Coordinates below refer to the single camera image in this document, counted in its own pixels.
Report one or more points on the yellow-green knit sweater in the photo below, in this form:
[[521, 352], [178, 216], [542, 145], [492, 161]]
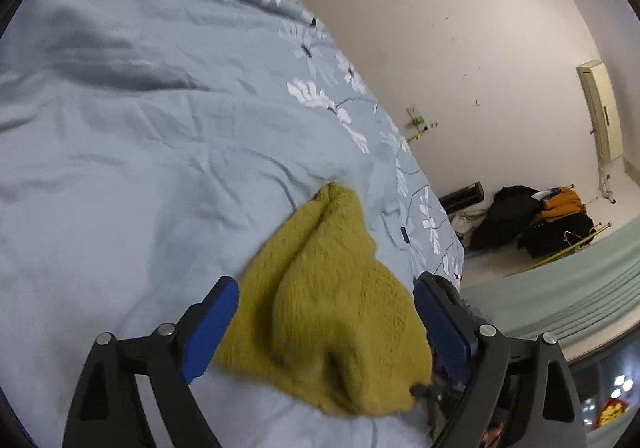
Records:
[[335, 308]]

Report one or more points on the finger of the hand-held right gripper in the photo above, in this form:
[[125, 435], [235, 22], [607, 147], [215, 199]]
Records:
[[440, 395]]

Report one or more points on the wall power socket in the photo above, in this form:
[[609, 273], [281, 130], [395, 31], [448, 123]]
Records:
[[419, 122]]

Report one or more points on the pale green curtain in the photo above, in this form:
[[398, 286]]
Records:
[[560, 298]]

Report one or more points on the pink clothes hanger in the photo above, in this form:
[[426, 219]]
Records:
[[572, 238]]

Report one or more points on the cream air conditioner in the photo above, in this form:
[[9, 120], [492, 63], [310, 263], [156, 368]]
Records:
[[600, 108]]

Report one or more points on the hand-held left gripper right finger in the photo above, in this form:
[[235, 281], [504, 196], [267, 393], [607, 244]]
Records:
[[442, 323]]

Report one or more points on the yellow clothes rack pole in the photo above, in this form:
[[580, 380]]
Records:
[[575, 248]]

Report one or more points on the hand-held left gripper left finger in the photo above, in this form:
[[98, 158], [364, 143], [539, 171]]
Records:
[[207, 328]]

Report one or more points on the pile of black clothes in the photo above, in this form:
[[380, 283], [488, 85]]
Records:
[[505, 220]]

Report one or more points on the black heater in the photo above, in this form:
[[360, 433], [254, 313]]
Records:
[[462, 195]]

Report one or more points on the light blue floral duvet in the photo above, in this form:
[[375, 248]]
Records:
[[125, 128]]

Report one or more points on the orange garment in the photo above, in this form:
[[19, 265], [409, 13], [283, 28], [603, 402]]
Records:
[[565, 203]]

